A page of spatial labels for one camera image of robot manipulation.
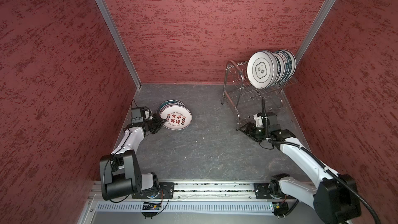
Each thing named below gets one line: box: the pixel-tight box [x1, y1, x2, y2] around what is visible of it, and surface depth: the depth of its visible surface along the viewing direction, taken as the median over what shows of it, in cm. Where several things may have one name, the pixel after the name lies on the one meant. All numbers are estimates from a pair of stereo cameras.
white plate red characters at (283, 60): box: [274, 52, 288, 87], surface depth 76 cm
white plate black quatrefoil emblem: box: [246, 51, 277, 90], surface depth 81 cm
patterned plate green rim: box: [275, 50, 291, 84], surface depth 77 cm
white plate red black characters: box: [159, 104, 193, 131], surface depth 94 cm
